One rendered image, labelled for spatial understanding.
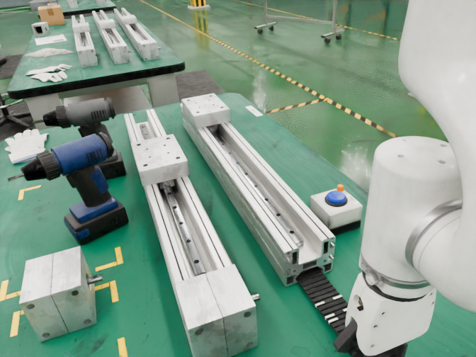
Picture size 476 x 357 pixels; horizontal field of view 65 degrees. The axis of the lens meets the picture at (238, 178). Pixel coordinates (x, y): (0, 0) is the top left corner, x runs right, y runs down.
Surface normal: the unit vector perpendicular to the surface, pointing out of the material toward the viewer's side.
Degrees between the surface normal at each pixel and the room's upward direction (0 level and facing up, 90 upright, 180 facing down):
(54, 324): 90
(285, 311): 0
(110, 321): 0
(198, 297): 0
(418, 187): 90
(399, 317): 90
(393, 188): 90
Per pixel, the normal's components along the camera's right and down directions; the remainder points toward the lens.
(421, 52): -0.90, 0.23
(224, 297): -0.07, -0.84
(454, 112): -0.71, -0.08
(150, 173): 0.35, 0.48
